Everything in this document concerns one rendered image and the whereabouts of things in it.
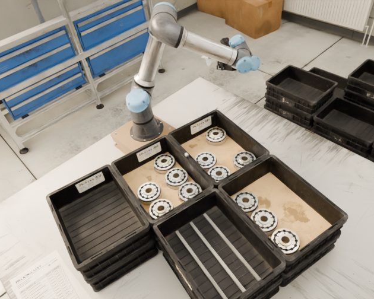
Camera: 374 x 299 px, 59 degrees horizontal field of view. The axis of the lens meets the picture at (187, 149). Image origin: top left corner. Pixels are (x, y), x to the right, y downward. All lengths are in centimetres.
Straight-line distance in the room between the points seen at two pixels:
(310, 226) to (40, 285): 111
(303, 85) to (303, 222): 145
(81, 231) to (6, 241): 43
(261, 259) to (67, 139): 236
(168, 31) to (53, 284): 115
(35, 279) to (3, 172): 177
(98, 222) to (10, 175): 181
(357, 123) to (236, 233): 148
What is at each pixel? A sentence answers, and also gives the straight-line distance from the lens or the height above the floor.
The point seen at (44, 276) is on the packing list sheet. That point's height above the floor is 70.
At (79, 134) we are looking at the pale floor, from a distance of 324.
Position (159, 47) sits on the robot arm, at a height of 122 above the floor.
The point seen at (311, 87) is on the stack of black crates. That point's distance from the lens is 263.
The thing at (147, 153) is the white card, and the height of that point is 89.
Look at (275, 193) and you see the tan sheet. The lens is 145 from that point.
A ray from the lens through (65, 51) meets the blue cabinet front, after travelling 312.
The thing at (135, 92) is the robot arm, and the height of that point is 103.
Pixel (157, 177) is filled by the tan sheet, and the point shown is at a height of 83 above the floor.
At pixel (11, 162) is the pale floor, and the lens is 330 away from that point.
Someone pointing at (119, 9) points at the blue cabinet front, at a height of 83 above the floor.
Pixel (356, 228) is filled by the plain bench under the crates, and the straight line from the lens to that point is 159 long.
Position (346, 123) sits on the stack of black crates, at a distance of 254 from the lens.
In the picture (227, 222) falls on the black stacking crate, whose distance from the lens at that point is 136.
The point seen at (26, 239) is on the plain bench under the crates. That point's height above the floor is 70.
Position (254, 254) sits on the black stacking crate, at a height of 83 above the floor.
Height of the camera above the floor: 198
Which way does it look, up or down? 45 degrees down
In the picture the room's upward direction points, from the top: 8 degrees counter-clockwise
